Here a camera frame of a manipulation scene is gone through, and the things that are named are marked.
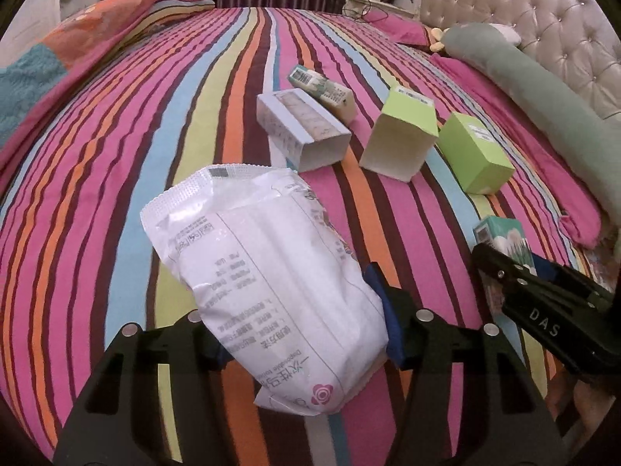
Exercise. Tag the closed light green box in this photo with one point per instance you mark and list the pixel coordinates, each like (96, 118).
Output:
(478, 160)

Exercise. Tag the tufted beige headboard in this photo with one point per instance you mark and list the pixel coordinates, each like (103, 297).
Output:
(533, 9)

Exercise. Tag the long green plush pillow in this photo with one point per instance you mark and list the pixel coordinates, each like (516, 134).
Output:
(558, 116)

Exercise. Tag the striped bed cover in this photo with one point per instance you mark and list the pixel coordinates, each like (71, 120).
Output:
(121, 204)

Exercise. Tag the teal cotton print box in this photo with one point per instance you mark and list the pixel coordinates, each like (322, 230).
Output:
(504, 235)
(330, 94)

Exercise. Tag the floral patterned bedspread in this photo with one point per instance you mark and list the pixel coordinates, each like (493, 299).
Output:
(601, 262)

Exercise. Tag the light green box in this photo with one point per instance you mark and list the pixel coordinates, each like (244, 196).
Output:
(402, 141)
(478, 160)

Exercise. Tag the orange and teal quilt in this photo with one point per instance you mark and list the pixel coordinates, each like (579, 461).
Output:
(97, 34)

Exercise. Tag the small pink pillow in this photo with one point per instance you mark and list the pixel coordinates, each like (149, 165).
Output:
(402, 29)

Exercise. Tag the white and blue box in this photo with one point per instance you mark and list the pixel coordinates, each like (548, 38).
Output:
(291, 126)

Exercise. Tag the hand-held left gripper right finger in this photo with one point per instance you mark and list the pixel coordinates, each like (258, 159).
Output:
(388, 310)

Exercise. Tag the white cabinet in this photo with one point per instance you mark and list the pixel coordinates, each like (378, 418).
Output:
(34, 9)

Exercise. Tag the yellow plush toy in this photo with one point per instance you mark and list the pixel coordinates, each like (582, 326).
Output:
(439, 39)

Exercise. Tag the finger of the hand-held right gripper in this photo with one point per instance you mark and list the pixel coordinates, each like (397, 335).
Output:
(558, 274)
(538, 315)

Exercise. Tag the white bedside table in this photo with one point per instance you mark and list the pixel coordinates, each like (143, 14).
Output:
(383, 6)

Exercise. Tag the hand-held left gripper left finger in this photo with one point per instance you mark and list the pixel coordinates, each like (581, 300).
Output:
(216, 353)

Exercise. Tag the white plastic tissue packet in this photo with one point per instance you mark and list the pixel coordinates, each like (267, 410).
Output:
(271, 276)

